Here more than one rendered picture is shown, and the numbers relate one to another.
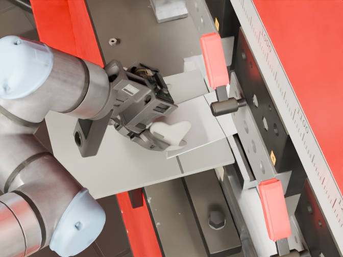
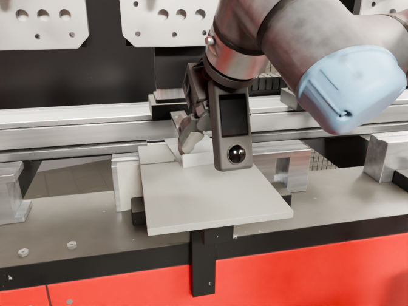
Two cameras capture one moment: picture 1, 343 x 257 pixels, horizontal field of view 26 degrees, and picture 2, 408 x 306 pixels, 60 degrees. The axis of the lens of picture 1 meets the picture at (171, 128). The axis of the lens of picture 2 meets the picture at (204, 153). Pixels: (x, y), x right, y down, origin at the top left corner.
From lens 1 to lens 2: 1.08 m
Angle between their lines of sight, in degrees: 69
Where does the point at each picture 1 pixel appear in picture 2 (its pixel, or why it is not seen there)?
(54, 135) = (197, 218)
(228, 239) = (277, 186)
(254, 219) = (275, 149)
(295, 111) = not seen: outside the picture
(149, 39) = (40, 228)
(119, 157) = (230, 180)
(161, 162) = not seen: hidden behind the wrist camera
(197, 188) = not seen: hidden behind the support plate
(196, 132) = (206, 148)
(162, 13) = (17, 214)
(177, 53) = (72, 212)
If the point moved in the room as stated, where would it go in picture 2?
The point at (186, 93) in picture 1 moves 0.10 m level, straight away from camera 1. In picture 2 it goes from (162, 151) to (107, 149)
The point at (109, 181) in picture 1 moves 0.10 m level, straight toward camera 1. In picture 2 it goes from (259, 186) to (327, 182)
